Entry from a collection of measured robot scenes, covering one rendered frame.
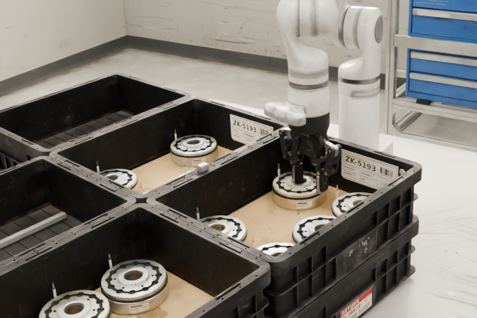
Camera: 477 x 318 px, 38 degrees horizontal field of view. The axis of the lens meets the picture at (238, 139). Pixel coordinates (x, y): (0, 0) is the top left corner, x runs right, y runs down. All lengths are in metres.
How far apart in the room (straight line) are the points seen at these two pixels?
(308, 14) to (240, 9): 3.55
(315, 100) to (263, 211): 0.24
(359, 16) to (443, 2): 1.63
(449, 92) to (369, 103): 1.68
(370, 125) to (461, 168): 0.31
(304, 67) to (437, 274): 0.48
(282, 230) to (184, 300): 0.25
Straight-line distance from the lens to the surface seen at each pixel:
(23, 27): 4.82
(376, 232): 1.20
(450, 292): 1.36
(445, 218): 1.58
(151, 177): 1.49
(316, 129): 1.24
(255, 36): 4.70
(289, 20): 1.18
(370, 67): 1.54
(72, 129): 1.79
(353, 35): 1.52
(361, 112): 1.57
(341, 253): 1.13
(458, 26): 3.13
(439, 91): 3.24
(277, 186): 1.34
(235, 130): 1.54
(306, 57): 1.20
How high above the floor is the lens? 1.49
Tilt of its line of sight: 24 degrees down
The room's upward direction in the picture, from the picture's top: 4 degrees counter-clockwise
